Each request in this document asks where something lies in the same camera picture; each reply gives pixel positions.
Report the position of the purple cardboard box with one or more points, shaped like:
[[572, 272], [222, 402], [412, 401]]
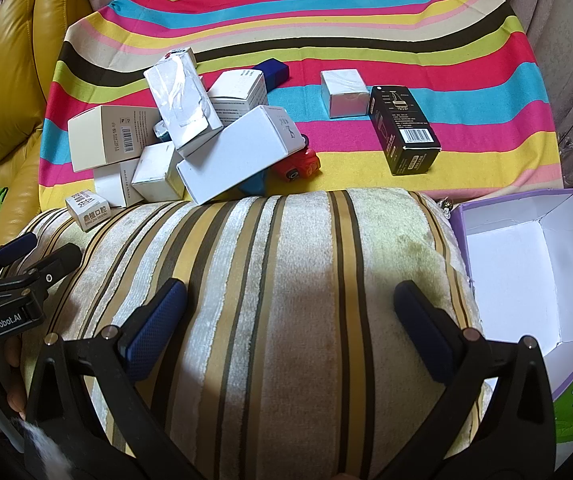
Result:
[[506, 270]]

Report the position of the striped velvet cushion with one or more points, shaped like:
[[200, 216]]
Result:
[[291, 285]]

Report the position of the dark blue box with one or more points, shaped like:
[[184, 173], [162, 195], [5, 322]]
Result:
[[274, 71]]

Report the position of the colourful striped cloth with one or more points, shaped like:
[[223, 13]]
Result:
[[366, 35]]

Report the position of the yellow leather sofa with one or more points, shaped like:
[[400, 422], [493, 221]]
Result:
[[6, 60]]

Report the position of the white barcode box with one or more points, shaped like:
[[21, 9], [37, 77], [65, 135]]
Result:
[[101, 135]]

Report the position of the person's left hand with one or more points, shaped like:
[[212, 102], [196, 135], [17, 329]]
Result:
[[14, 400]]

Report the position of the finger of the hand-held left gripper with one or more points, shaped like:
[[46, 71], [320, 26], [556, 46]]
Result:
[[16, 247], [56, 262]]

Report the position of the small box black characters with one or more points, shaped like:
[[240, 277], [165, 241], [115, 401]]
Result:
[[89, 210]]

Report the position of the plain white box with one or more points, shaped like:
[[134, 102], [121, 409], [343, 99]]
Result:
[[116, 185]]

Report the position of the red toy car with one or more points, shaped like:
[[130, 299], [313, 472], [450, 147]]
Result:
[[299, 165]]

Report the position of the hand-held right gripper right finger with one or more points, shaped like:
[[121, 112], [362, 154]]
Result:
[[426, 332]]

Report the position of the silver white box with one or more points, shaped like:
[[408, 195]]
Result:
[[341, 95]]

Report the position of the small white cube box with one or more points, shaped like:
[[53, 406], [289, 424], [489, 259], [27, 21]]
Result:
[[156, 170]]

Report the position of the taped white box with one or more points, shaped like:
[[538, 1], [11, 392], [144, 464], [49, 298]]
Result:
[[181, 100]]

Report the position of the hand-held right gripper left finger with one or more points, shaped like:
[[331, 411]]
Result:
[[151, 332]]

